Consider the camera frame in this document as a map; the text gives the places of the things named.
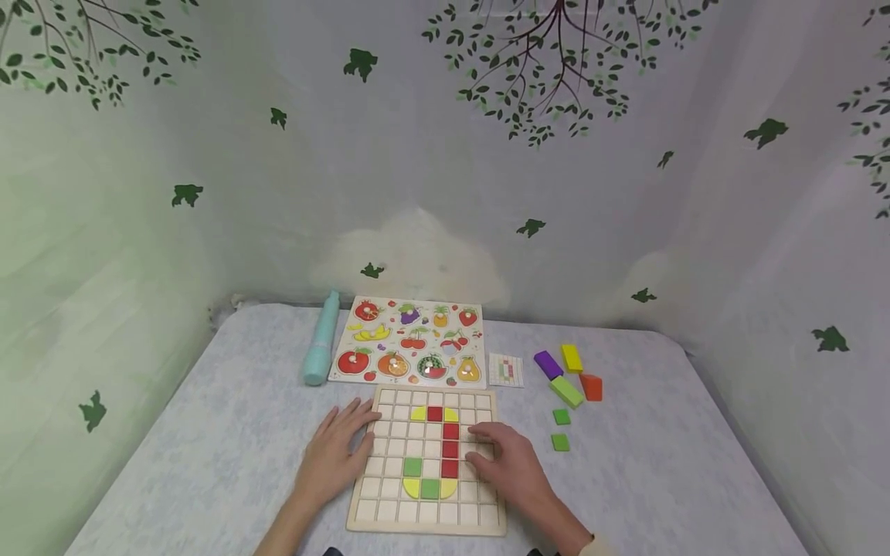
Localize person's right hand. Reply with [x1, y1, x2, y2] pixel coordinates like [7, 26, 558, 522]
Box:
[464, 422, 552, 520]

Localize person's left hand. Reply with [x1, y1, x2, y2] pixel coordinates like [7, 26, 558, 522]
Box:
[295, 398, 382, 511]

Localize person's right forearm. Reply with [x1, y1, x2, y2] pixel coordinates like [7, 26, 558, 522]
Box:
[518, 488, 620, 556]

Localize person's left forearm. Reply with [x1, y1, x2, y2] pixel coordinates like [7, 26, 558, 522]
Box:
[253, 490, 328, 556]

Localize small grid pattern card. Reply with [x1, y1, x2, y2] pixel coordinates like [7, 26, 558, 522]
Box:
[488, 353, 525, 388]

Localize teal cylindrical bottle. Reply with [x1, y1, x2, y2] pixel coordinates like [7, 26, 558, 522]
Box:
[302, 291, 341, 387]

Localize wooden grid puzzle board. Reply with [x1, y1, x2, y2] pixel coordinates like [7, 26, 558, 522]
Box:
[345, 386, 508, 537]

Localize wooden fruit puzzle board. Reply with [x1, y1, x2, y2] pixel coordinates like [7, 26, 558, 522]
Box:
[327, 296, 486, 387]

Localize long green block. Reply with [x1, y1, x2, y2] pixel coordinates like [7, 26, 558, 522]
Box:
[549, 375, 585, 409]

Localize purple rectangular block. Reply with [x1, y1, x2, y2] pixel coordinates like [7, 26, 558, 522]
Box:
[533, 350, 565, 381]

